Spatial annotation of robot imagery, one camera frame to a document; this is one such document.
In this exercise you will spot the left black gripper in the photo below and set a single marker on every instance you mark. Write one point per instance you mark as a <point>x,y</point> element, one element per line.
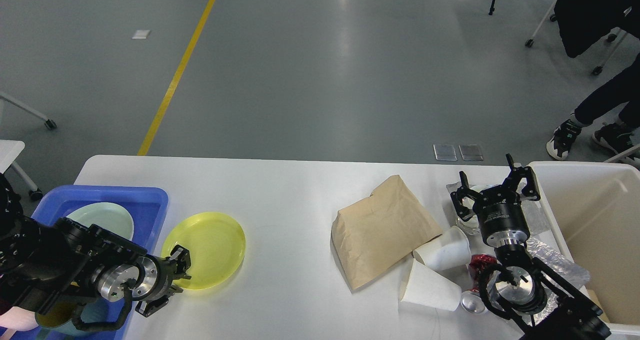
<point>154,288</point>

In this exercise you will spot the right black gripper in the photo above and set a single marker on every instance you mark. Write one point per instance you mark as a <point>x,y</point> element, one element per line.
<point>499,212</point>

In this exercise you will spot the yellow plastic plate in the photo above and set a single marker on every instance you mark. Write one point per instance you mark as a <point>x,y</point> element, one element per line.
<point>216,243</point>

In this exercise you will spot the dark teal mug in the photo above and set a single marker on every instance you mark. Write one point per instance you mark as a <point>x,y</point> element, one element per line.
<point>59,319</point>

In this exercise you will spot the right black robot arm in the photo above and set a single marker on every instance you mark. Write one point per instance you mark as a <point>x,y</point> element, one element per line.
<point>521,287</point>

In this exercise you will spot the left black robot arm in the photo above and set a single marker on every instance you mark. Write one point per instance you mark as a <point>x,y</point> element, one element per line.
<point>99,276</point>

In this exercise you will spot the right floor outlet plate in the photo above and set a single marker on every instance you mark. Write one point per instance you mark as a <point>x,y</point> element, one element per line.
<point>471,152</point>

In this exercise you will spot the floor outlet plate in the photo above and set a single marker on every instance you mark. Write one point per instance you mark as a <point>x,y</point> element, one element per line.
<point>471,152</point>
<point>445,153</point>

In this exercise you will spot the small foil wrapper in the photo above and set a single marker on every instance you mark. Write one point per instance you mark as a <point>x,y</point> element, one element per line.
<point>536,219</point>

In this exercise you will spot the left floor outlet plate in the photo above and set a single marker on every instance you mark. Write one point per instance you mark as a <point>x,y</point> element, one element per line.
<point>445,153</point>

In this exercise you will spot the blue plastic tray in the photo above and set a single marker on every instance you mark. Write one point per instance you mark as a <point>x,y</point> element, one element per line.
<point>147,206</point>

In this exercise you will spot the upper white paper cup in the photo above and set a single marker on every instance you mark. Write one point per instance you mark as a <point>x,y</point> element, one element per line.
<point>446,251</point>

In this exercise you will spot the white paper cup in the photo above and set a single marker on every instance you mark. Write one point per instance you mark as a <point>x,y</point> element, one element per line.
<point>423,286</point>
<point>446,251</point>

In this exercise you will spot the crushed red soda can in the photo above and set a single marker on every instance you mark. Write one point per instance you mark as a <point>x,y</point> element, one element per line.
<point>471,301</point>

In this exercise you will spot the pale green plate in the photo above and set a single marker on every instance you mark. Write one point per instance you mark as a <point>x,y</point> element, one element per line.
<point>110,216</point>

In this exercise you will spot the beige plastic bin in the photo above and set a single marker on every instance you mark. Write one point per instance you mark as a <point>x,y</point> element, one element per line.
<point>594,213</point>

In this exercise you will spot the lower white paper cup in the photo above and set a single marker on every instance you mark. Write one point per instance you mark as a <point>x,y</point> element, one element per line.
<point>423,286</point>

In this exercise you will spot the silver foil bag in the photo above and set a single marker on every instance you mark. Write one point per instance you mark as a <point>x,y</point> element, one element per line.
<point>576,275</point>

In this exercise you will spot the brown paper bag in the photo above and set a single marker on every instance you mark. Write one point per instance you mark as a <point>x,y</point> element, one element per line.
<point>373,234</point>

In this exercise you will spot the pink ribbed cup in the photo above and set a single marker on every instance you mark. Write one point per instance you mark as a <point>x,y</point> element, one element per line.
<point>17,320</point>

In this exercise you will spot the person in black clothes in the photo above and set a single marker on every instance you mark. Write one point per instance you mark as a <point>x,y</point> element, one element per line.
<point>616,137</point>

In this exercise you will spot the white side table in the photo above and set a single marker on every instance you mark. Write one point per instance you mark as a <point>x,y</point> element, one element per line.
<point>10,149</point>

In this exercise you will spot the white rolling chair frame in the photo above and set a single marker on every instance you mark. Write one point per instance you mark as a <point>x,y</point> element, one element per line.
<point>613,40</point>

